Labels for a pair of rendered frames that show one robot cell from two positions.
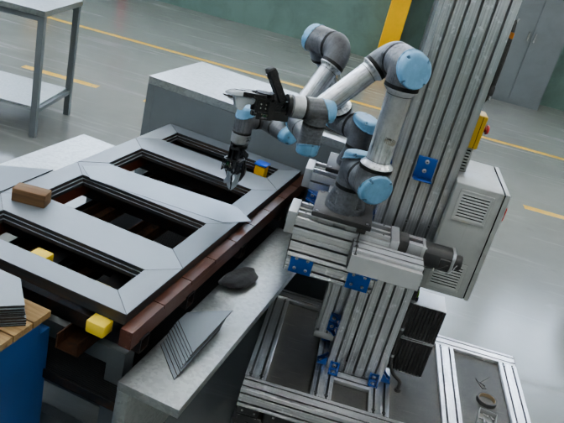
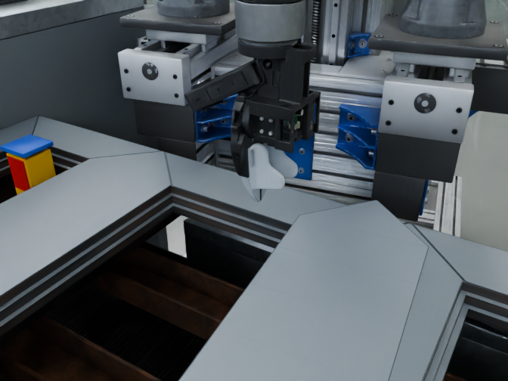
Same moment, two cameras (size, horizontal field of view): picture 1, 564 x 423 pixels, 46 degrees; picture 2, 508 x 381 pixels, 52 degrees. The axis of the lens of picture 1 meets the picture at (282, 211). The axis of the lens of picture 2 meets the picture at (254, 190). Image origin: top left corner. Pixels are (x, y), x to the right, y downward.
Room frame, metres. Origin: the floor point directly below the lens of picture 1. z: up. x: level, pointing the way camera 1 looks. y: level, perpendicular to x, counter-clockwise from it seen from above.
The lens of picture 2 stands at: (2.37, 0.80, 1.25)
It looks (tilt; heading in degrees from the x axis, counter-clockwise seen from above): 30 degrees down; 287
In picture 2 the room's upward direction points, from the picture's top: straight up
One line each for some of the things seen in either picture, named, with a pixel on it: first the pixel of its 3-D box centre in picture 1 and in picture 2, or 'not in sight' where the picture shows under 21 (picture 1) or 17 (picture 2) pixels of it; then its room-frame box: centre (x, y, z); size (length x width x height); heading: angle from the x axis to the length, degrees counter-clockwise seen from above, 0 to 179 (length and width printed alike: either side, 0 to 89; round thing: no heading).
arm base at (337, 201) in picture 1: (347, 195); (444, 0); (2.32, -0.22, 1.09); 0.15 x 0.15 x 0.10
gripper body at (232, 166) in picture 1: (235, 157); (274, 92); (2.51, 0.24, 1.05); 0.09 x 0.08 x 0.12; 166
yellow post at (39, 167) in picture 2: (258, 184); (40, 199); (2.96, 0.15, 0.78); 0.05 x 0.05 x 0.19; 75
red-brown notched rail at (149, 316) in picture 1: (239, 238); not in sight; (2.33, 0.13, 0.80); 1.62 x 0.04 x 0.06; 165
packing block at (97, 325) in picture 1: (99, 325); not in sight; (1.58, 0.43, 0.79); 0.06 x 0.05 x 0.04; 75
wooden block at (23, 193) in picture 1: (31, 195); not in sight; (2.09, 0.87, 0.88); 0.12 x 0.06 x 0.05; 91
